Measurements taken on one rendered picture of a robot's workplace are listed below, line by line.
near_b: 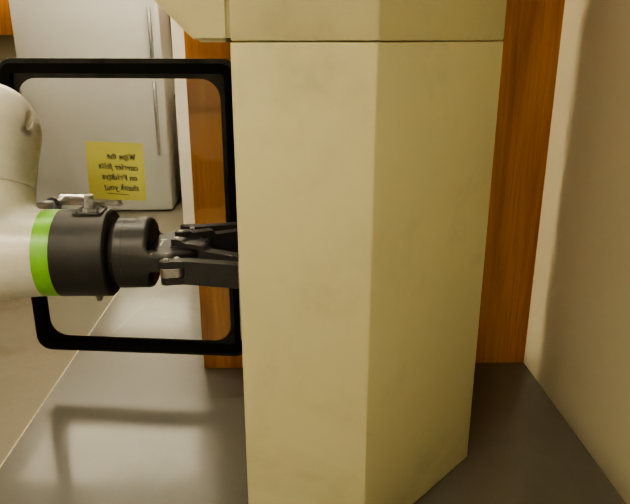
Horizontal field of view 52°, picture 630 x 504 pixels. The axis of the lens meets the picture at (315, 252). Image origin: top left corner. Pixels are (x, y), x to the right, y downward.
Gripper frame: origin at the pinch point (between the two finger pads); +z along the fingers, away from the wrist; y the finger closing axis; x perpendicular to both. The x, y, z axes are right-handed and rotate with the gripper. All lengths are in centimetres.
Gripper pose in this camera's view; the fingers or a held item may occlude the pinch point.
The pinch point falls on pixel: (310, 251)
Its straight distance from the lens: 69.1
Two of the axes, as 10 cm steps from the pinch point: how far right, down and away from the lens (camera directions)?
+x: -0.1, 9.5, 3.2
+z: 10.0, -0.1, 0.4
